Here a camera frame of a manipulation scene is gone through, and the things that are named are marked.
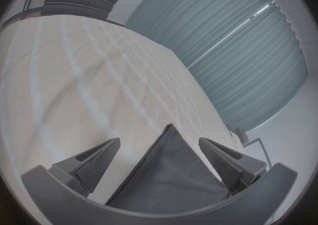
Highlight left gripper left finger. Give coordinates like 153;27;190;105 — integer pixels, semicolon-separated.
50;137;121;194

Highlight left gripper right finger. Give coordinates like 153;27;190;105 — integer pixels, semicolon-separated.
199;137;268;193

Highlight black trousers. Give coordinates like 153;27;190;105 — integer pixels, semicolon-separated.
106;123;229;211

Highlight white printed pillow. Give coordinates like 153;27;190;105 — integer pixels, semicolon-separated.
228;131;243;150

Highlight grey bedside table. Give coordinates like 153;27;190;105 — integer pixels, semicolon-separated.
227;124;249;146

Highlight bed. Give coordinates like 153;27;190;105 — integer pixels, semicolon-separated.
0;7;271;206

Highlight blue-green curtain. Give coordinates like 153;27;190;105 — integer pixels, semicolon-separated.
124;0;275;68
187;2;310;133

